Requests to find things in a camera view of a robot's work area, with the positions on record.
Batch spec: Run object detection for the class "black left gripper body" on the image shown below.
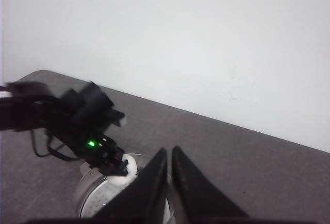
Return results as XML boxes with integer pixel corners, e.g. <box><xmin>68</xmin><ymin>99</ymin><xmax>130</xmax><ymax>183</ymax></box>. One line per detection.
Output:
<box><xmin>79</xmin><ymin>131</ymin><xmax>128</xmax><ymax>177</ymax></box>

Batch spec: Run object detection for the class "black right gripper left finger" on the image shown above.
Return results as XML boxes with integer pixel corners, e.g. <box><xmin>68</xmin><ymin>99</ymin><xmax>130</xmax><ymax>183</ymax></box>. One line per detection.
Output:
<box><xmin>92</xmin><ymin>148</ymin><xmax>168</xmax><ymax>223</ymax></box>

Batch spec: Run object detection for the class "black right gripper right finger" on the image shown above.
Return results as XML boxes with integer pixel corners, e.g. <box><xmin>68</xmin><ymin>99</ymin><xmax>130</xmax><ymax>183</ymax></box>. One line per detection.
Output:
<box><xmin>171</xmin><ymin>146</ymin><xmax>250</xmax><ymax>223</ymax></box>

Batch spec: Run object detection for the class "panda bun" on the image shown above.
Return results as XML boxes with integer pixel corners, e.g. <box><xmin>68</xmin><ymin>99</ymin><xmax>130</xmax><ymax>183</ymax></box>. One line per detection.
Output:
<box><xmin>107</xmin><ymin>154</ymin><xmax>137</xmax><ymax>186</ymax></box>

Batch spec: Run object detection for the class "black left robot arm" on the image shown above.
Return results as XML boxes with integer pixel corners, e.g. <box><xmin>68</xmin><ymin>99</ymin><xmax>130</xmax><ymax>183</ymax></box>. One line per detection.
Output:
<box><xmin>1</xmin><ymin>81</ymin><xmax>128</xmax><ymax>177</ymax></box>

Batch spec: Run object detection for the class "white perforated steamer liner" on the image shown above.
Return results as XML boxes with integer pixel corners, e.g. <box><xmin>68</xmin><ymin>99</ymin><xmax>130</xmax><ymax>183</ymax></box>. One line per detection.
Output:
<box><xmin>79</xmin><ymin>176</ymin><xmax>134</xmax><ymax>218</ymax></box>

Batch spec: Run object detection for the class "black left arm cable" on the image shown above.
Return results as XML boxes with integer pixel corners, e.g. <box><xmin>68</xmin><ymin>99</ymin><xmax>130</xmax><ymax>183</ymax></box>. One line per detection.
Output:
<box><xmin>30</xmin><ymin>128</ymin><xmax>80</xmax><ymax>162</ymax></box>

